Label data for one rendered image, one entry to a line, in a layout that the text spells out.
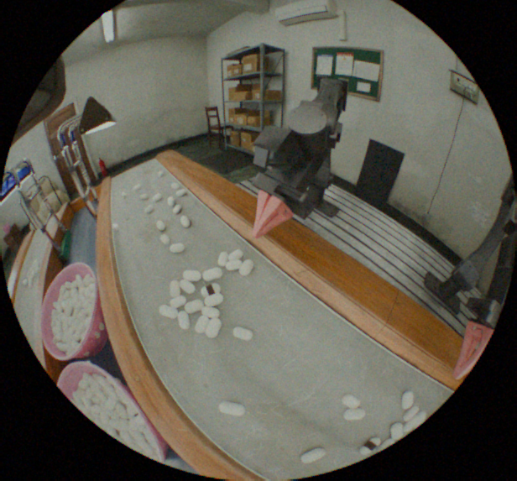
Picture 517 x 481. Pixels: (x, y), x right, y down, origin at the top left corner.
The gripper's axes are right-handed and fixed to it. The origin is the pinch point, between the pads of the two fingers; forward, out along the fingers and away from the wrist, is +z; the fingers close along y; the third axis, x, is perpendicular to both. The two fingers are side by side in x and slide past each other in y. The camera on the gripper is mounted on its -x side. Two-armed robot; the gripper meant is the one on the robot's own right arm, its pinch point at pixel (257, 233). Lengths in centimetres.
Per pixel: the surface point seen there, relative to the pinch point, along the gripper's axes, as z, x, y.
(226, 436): 24.8, -11.3, 21.7
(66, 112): 35, -169, -445
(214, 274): 10.7, -1.7, -1.6
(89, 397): 41.7, -25.6, 6.0
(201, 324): 16.2, -6.2, 4.8
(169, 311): 18.8, -8.8, -0.3
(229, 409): 20.0, -9.9, 17.8
